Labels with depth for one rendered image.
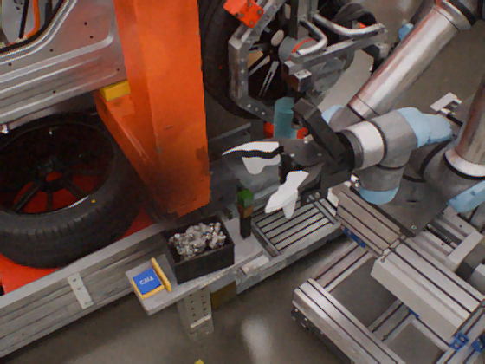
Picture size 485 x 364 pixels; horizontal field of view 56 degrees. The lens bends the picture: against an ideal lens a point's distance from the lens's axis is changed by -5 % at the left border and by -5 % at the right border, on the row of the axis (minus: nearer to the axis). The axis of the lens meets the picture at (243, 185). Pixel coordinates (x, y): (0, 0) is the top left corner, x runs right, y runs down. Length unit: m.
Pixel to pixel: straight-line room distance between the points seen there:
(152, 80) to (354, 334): 1.08
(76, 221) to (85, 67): 0.54
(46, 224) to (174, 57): 0.80
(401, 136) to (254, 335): 1.28
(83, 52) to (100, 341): 1.10
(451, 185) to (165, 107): 0.74
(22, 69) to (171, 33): 0.68
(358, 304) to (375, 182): 0.97
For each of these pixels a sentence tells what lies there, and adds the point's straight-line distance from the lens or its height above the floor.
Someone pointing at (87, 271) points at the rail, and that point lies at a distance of 1.74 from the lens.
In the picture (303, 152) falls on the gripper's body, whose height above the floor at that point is 1.25.
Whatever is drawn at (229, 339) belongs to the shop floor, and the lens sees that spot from 1.93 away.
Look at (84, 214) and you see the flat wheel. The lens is 1.71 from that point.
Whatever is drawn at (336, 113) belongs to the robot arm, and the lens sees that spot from 0.99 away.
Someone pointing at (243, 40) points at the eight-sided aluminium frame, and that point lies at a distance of 1.54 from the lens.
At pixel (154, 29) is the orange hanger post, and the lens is 1.16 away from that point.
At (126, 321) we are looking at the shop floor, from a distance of 2.02.
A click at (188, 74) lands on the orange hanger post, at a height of 1.05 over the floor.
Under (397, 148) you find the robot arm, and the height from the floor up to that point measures 1.22.
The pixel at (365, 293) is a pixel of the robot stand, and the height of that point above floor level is 0.21.
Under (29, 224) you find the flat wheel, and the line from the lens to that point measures 1.75.
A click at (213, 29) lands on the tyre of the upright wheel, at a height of 0.99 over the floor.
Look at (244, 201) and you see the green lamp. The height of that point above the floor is 0.65.
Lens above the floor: 1.75
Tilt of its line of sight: 47 degrees down
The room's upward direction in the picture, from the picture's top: straight up
